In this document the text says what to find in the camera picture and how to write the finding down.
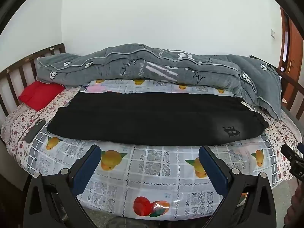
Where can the wooden bed headboard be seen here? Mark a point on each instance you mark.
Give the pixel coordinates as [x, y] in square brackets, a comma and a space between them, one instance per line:
[28, 58]

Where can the white wall switch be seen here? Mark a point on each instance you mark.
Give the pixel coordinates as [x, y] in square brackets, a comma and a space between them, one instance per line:
[273, 33]

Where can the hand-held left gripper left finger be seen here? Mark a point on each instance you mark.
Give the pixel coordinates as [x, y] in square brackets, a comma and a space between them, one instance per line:
[87, 168]

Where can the wooden bed footboard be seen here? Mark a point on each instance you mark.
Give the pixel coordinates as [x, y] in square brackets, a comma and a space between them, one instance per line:
[289, 80]

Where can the grey mattress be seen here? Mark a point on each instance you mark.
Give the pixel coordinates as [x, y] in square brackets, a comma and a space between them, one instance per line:
[294, 121]

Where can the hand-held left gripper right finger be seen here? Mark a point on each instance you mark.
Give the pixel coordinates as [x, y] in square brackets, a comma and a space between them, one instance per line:
[213, 168]

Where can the grey floral quilt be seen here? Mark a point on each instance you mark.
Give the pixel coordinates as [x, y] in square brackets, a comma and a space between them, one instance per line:
[166, 64]

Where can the red pillow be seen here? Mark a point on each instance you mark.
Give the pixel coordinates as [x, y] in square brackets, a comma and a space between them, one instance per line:
[40, 95]

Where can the brown wooden door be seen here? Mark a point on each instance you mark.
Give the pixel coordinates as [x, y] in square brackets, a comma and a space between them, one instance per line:
[295, 52]

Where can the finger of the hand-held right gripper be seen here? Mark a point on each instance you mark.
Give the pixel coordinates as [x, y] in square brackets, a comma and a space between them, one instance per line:
[287, 150]

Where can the dark smartphone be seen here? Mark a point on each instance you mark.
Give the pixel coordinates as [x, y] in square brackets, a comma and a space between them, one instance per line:
[35, 130]

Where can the fruit print plastic sheet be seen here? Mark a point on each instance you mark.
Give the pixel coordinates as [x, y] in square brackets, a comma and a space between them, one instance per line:
[154, 166]

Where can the black pants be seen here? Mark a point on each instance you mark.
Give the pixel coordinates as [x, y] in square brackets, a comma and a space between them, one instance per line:
[154, 118]

